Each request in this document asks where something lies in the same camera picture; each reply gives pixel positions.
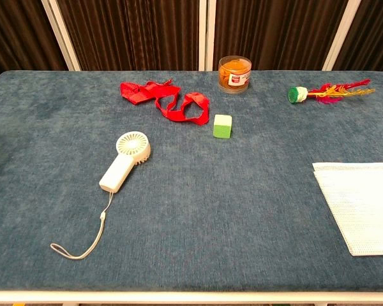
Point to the feather shuttlecock with green base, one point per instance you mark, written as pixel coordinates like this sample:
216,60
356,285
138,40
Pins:
319,92

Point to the green foam cube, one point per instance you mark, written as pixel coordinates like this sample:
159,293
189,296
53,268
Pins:
222,126

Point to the small white handheld fan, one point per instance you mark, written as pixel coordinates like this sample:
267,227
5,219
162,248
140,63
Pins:
125,162

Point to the blue fabric table cover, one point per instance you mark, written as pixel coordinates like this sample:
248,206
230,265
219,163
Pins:
191,185

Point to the red fabric ribbon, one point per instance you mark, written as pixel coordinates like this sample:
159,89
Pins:
178,99

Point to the dark brown pleated curtain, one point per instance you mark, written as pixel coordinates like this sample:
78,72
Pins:
131,32

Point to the white folding screen frame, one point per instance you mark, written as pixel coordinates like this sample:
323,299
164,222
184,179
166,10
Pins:
205,32

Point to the clear jar with orange contents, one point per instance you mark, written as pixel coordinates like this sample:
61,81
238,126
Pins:
234,74

